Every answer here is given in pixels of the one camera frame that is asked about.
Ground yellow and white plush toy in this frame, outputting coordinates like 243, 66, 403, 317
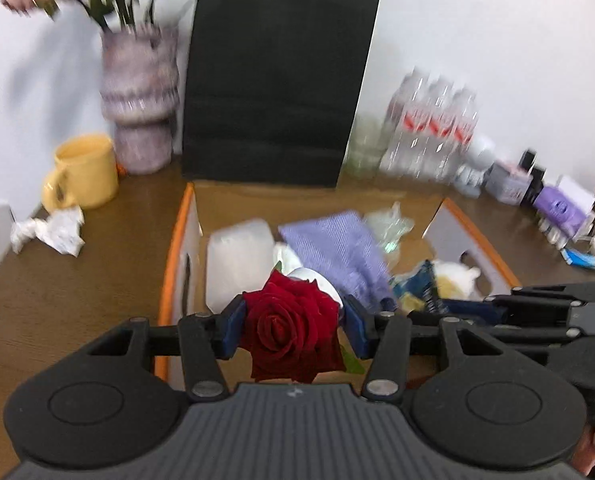
435, 260, 481, 297

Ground red rose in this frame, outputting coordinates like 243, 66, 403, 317
240, 260, 365, 385

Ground black rectangular item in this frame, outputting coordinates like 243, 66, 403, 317
520, 149, 547, 206

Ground clear crumpled plastic bag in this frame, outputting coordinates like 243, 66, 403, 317
362, 202, 415, 266

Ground white robot figure speaker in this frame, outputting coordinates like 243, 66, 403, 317
455, 135, 497, 198

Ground translucent plastic container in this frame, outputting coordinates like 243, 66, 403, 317
205, 218, 278, 313

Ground grey tin box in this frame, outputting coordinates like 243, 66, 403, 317
485, 160, 533, 206

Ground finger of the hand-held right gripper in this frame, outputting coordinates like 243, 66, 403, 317
407, 301, 578, 353
483, 282, 595, 312

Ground purple tissue pack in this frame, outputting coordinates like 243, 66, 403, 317
532, 175, 595, 238

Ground blue snack packet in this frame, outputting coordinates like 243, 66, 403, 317
392, 260, 448, 316

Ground orange cardboard box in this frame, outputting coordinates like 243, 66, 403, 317
158, 182, 523, 396

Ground yellow mug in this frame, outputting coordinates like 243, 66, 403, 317
42, 133, 120, 212

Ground white cup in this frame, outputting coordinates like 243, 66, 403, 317
288, 267, 344, 311

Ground clear water bottle red label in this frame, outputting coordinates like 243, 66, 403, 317
445, 87, 479, 183
380, 67, 422, 176
417, 77, 454, 181

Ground purple ceramic vase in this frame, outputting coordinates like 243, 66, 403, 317
100, 27, 181, 176

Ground large white crumpled tissue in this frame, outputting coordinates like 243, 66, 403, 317
10, 206, 86, 258

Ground blue flat packet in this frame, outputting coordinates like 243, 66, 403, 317
562, 247, 595, 271

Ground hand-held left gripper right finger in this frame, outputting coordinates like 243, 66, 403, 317
341, 294, 523, 405

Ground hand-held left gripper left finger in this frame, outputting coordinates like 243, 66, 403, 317
75, 294, 248, 403

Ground black paper bag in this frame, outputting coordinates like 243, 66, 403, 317
182, 0, 382, 190

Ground purple knitted cloth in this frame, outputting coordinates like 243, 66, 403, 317
278, 210, 398, 311

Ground clear glass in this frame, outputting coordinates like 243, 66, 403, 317
345, 115, 393, 178

